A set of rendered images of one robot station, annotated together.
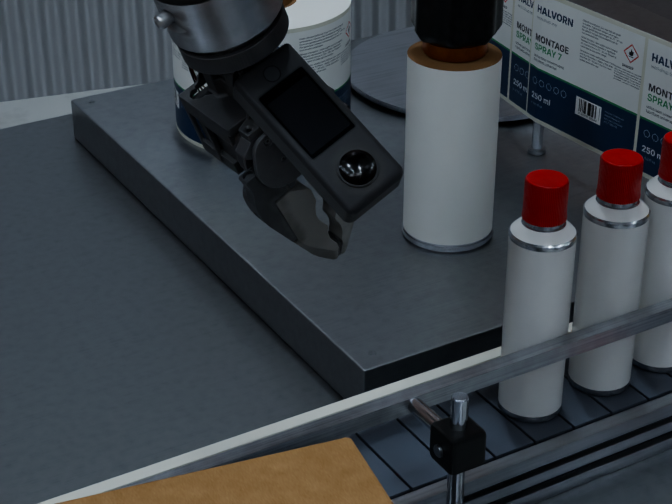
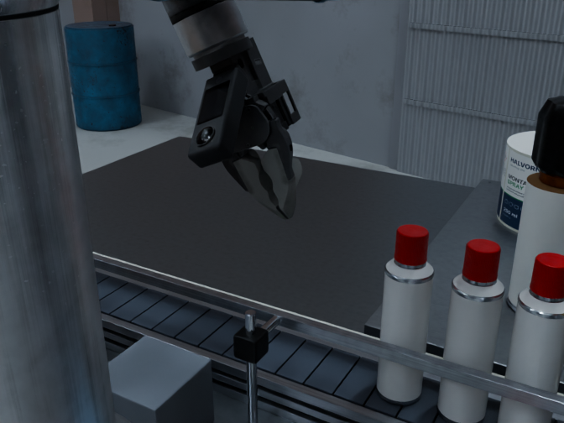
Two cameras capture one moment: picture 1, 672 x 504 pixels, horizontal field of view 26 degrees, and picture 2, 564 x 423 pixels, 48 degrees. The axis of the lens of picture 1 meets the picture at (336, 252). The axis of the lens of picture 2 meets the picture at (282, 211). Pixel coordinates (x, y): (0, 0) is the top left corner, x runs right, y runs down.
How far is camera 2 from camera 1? 0.85 m
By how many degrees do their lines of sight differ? 54
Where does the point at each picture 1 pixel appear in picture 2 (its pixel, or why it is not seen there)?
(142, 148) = (471, 205)
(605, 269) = (450, 321)
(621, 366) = (456, 404)
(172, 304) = not seen: hidden behind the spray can
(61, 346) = (321, 257)
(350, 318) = not seen: hidden behind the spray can
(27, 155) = (448, 196)
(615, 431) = not seen: outside the picture
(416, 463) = (299, 368)
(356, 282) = (442, 295)
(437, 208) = (516, 279)
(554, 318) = (394, 330)
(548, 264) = (390, 287)
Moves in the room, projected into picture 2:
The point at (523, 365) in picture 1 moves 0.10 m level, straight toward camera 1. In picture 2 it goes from (352, 342) to (266, 362)
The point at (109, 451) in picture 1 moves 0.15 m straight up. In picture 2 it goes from (261, 295) to (260, 210)
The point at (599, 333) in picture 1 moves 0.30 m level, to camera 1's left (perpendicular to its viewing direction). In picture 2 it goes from (417, 358) to (275, 248)
